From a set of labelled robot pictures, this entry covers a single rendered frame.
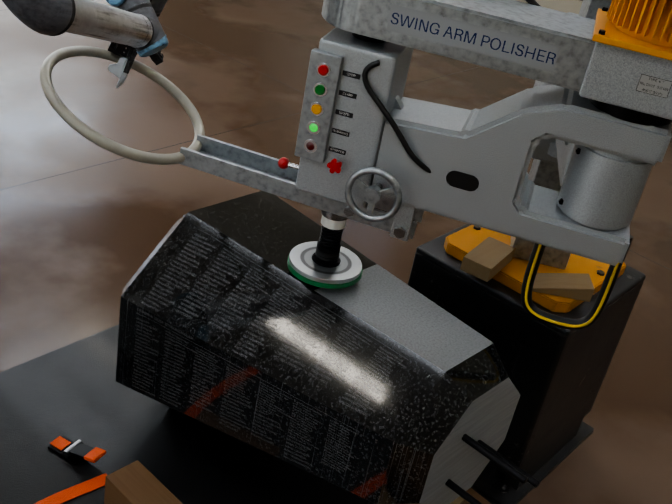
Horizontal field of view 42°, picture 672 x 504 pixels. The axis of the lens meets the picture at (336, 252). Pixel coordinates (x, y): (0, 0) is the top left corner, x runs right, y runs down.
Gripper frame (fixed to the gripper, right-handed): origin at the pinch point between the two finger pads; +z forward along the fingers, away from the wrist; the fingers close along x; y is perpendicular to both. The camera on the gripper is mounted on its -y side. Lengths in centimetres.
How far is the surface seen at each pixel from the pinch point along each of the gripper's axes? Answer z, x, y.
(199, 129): -7.2, 23.8, -22.4
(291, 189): -19, 55, -43
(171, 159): -6.8, 43.3, -13.2
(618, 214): -69, 91, -102
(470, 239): -8, 27, -124
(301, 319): 8, 74, -59
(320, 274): -4, 67, -59
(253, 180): -14, 50, -34
